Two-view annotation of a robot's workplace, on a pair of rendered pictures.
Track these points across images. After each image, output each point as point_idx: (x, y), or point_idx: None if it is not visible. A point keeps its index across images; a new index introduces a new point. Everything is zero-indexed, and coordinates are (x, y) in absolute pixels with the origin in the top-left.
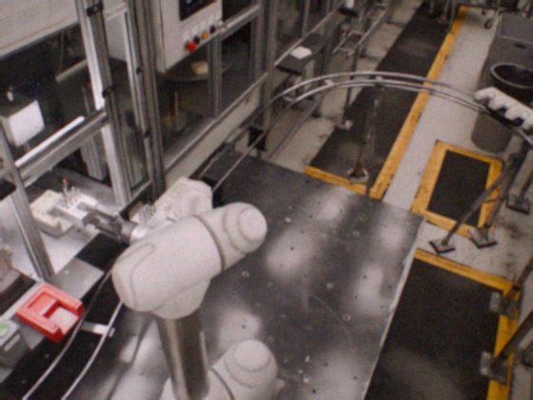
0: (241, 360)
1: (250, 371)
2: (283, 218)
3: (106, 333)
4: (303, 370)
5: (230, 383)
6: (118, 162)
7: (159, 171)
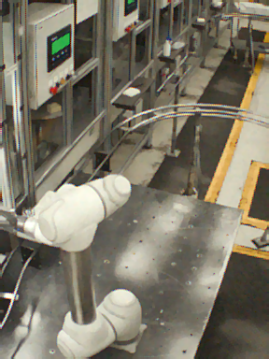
0: (116, 300)
1: (123, 307)
2: (131, 221)
3: (13, 297)
4: (159, 318)
5: (109, 317)
6: (7, 177)
7: (32, 187)
